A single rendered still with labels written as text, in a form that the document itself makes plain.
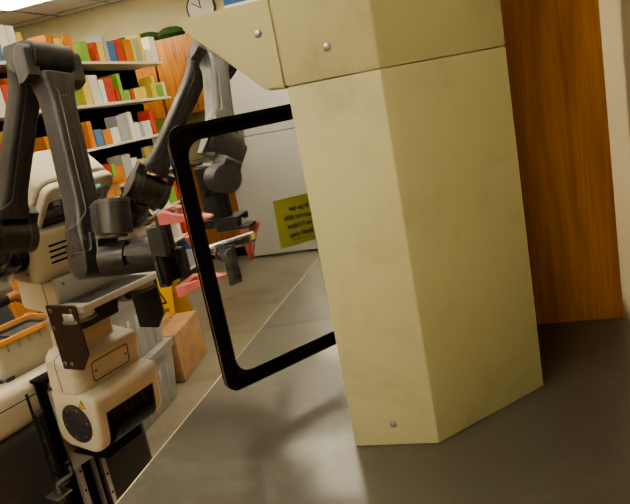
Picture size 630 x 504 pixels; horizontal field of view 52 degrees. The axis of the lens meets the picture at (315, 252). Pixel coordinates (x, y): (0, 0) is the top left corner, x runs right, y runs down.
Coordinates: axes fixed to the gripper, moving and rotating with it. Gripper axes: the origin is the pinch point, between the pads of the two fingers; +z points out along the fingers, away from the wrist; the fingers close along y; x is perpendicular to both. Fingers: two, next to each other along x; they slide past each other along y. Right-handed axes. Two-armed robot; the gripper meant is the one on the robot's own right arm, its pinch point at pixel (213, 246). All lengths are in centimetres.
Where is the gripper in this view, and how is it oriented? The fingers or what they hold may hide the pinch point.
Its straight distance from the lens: 104.1
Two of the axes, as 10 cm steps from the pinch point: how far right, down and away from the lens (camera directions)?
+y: -1.8, -9.5, -2.4
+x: 2.3, -2.8, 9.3
